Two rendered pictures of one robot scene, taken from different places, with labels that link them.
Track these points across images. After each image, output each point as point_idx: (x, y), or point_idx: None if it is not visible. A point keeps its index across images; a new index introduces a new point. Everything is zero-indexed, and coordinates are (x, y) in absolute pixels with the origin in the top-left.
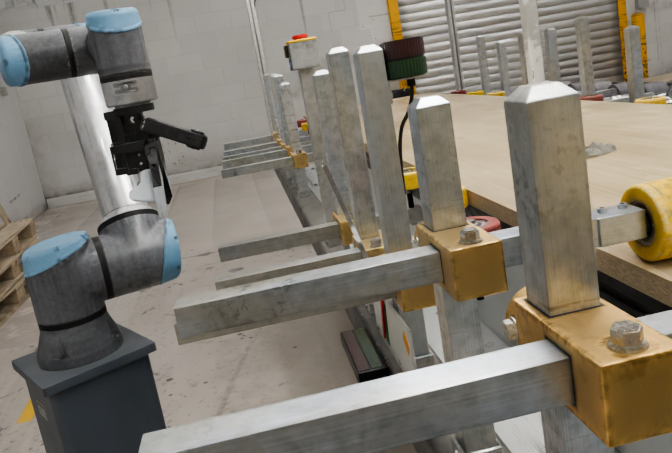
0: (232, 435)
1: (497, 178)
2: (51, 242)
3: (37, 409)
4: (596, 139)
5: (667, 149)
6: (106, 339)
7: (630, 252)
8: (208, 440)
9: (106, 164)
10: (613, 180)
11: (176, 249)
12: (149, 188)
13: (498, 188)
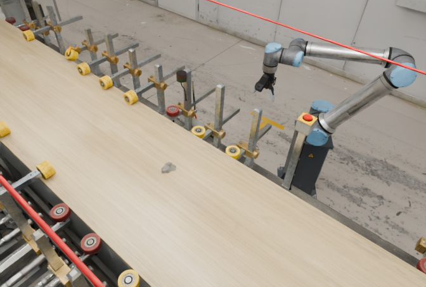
0: (153, 54)
1: (189, 142)
2: (323, 104)
3: None
4: (175, 194)
5: (142, 170)
6: None
7: (137, 102)
8: (154, 54)
9: (338, 104)
10: (151, 139)
11: None
12: None
13: (182, 133)
